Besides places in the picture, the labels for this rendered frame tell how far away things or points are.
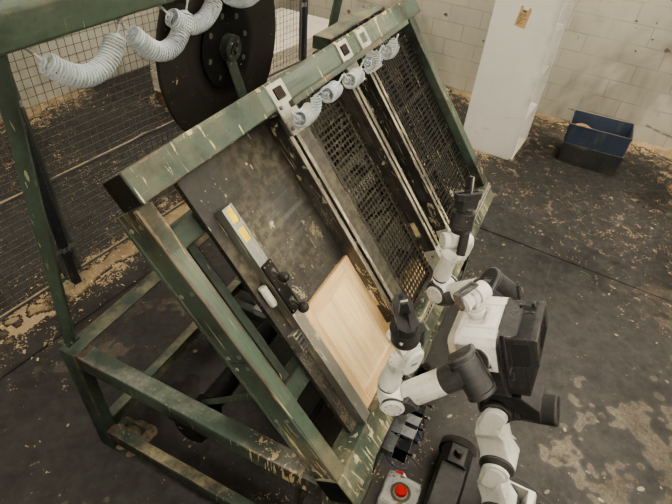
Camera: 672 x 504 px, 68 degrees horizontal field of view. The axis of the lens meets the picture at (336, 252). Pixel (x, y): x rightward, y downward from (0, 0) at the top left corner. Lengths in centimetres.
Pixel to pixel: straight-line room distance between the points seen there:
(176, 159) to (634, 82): 581
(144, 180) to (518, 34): 436
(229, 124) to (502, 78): 408
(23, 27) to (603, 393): 341
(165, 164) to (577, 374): 294
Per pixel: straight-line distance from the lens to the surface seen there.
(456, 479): 276
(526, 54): 531
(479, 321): 178
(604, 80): 673
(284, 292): 168
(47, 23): 162
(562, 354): 374
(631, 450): 350
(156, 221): 144
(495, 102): 551
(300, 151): 187
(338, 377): 186
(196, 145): 153
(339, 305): 193
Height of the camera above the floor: 259
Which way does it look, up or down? 41 degrees down
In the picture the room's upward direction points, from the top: 5 degrees clockwise
